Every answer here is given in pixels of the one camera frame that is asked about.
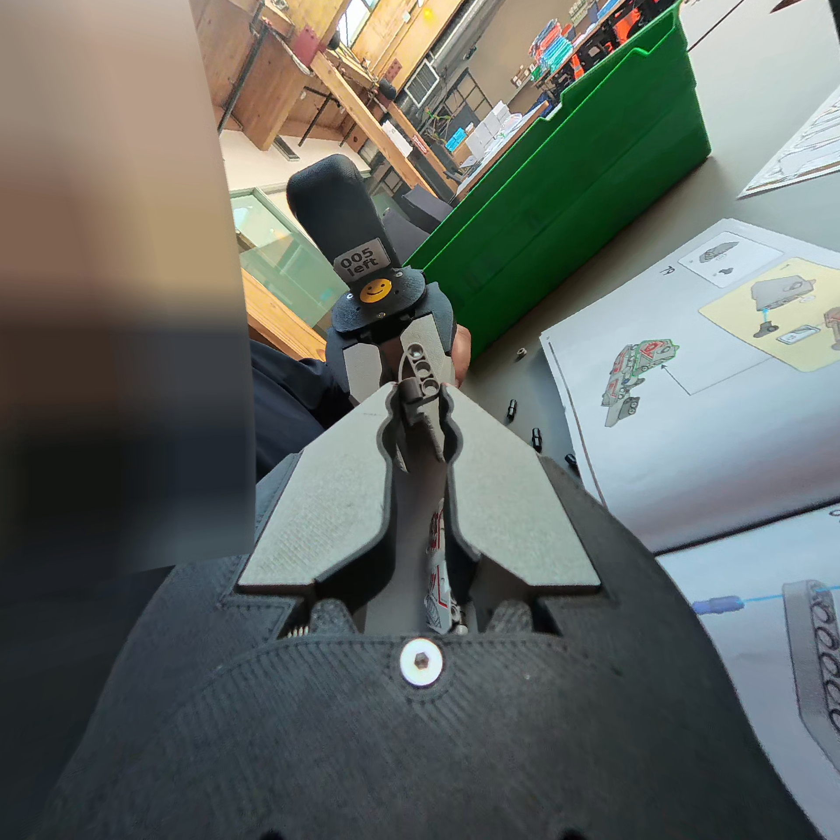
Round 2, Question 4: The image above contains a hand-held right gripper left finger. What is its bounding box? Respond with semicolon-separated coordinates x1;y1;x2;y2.
236;384;401;611

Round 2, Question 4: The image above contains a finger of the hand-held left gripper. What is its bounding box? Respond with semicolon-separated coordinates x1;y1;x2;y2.
420;313;455;389
344;341;399;409

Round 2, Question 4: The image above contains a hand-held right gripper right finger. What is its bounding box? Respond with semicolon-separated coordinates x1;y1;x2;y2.
441;384;602;608

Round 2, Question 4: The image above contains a grey curved lego panel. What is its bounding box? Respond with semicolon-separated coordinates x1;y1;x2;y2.
394;326;449;475

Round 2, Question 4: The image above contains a grey red-printed lego assembly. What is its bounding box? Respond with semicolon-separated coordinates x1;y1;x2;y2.
423;499;463;636

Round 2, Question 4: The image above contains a lego instruction booklet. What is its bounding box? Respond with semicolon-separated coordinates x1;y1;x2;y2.
539;218;840;840

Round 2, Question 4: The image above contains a person's left hand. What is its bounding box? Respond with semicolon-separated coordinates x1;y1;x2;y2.
451;325;475;390

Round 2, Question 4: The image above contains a person's dark clothed body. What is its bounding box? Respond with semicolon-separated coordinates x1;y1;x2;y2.
249;338;355;483

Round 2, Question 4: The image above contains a stack of white boxes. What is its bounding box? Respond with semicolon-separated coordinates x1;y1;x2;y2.
469;100;526;150

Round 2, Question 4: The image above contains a green plastic bin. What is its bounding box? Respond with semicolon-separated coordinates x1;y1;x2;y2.
402;0;713;361

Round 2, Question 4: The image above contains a stack of colourful packets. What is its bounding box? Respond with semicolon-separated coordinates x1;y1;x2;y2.
528;18;580;74

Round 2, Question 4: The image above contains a white sticker sheet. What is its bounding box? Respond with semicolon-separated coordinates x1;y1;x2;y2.
738;85;840;199

